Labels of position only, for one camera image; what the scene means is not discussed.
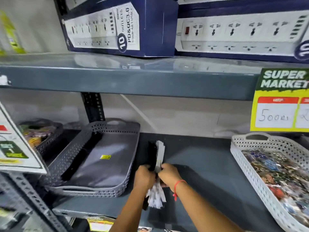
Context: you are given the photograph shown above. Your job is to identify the colourful items in dark basket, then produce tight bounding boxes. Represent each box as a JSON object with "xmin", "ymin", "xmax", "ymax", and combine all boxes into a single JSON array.
[{"xmin": 19, "ymin": 124, "xmax": 56, "ymax": 148}]

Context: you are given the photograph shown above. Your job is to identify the white hanging price sign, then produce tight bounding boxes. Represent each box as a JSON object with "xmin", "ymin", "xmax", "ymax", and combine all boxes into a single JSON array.
[{"xmin": 0, "ymin": 102, "xmax": 48, "ymax": 174}]

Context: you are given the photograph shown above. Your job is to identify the pile of colourful small trinkets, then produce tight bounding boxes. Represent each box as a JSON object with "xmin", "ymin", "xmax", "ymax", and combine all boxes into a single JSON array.
[{"xmin": 242, "ymin": 149, "xmax": 309, "ymax": 227}]

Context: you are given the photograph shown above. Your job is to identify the grey metal shelf rack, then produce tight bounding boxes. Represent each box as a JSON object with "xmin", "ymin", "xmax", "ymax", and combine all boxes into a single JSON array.
[{"xmin": 0, "ymin": 52, "xmax": 309, "ymax": 232}]

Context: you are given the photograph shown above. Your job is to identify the yellow green price sign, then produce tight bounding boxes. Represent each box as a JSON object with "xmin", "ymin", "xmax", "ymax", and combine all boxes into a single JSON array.
[{"xmin": 250, "ymin": 68, "xmax": 309, "ymax": 133}]

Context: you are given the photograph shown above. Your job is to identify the white perforated plastic basket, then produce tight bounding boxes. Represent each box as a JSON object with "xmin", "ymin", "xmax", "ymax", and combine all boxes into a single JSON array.
[{"xmin": 230, "ymin": 132, "xmax": 309, "ymax": 232}]

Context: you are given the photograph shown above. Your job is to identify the person's left forearm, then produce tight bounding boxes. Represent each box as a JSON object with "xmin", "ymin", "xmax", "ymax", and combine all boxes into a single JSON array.
[{"xmin": 109, "ymin": 186, "xmax": 151, "ymax": 232}]

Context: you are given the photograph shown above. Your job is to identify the bundle of black white packets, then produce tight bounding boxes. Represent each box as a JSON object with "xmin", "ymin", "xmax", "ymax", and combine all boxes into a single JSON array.
[{"xmin": 142, "ymin": 140, "xmax": 167, "ymax": 210}]

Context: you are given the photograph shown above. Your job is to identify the person's left hand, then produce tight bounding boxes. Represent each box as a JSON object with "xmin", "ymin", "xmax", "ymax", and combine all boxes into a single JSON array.
[{"xmin": 133, "ymin": 164, "xmax": 156, "ymax": 191}]

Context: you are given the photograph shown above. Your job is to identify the person's right forearm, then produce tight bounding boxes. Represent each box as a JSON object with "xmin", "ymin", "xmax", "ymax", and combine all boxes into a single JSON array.
[{"xmin": 170, "ymin": 180, "xmax": 244, "ymax": 232}]

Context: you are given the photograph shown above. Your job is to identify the black packet in basket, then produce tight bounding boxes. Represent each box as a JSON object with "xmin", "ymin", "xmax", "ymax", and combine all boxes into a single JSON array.
[{"xmin": 60, "ymin": 131, "xmax": 103, "ymax": 181}]

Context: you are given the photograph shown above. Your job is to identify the large blue power strip box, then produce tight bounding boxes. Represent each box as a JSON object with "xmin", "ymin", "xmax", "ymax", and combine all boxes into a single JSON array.
[{"xmin": 174, "ymin": 0, "xmax": 309, "ymax": 64}]

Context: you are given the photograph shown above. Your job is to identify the red thread wristband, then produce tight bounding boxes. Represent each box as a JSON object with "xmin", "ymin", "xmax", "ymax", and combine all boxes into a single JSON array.
[{"xmin": 173, "ymin": 180, "xmax": 187, "ymax": 201}]

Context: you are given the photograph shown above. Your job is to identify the yellow packet below shelf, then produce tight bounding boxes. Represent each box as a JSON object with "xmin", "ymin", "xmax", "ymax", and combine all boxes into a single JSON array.
[{"xmin": 86, "ymin": 216, "xmax": 116, "ymax": 232}]

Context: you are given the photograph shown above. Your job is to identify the yellow green hanging packet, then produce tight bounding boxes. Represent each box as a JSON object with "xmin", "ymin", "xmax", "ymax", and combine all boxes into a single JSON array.
[{"xmin": 0, "ymin": 10, "xmax": 26, "ymax": 56}]

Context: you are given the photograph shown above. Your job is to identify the dark grey perforated basket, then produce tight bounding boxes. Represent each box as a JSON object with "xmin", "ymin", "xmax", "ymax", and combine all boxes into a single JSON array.
[{"xmin": 18, "ymin": 119, "xmax": 64, "ymax": 156}]

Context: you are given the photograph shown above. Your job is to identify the grey perforated plastic basket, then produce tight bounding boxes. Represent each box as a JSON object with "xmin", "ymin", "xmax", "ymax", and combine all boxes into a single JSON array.
[{"xmin": 39, "ymin": 118, "xmax": 141, "ymax": 198}]

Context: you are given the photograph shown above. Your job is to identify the person's right hand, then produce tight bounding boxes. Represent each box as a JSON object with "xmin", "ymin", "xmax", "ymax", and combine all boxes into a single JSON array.
[{"xmin": 158, "ymin": 163, "xmax": 183, "ymax": 192}]

